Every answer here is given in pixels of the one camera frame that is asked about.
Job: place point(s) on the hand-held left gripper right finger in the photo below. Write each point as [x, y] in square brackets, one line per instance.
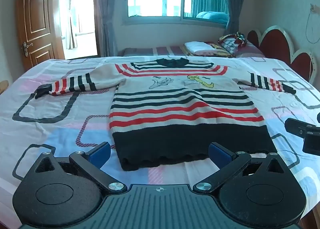
[218, 154]

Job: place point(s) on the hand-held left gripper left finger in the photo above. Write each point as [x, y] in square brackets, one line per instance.
[100, 154]

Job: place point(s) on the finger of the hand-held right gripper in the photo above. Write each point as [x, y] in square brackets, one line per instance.
[295, 125]

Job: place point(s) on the striped knit sweater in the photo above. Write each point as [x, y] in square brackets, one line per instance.
[185, 109]

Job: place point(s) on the red scalloped headboard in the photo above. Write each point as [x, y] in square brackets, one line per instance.
[275, 44]

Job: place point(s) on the yellow red printed blanket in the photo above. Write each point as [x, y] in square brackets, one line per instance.
[221, 51]

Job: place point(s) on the plaid printed pillow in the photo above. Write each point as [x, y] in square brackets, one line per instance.
[232, 41]

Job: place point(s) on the folded white cloth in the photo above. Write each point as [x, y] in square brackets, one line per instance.
[198, 46]

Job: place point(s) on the striped maroon bed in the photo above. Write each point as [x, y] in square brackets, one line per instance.
[150, 51]

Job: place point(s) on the blue bedding bundle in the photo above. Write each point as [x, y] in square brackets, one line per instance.
[212, 16]

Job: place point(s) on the pale doorway curtain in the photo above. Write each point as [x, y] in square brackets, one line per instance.
[72, 19]

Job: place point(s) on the wooden door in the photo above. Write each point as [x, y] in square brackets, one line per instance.
[37, 19]

